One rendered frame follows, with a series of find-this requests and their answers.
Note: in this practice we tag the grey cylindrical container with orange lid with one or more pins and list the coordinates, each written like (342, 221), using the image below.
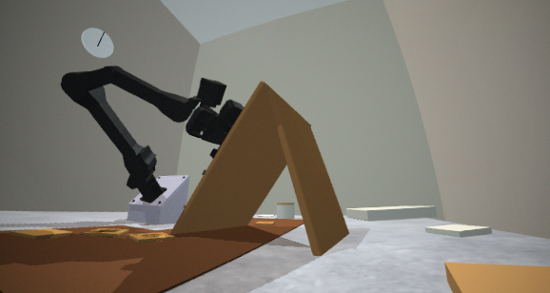
(285, 210)

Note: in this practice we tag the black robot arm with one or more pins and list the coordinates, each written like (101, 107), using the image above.
(86, 89)

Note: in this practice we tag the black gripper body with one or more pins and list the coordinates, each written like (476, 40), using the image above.
(199, 120)

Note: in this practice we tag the brown wooden easel board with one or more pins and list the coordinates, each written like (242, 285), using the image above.
(267, 135)

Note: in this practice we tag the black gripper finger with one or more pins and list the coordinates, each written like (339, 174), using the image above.
(214, 131)

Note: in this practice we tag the tan flat board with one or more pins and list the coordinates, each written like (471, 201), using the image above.
(497, 278)

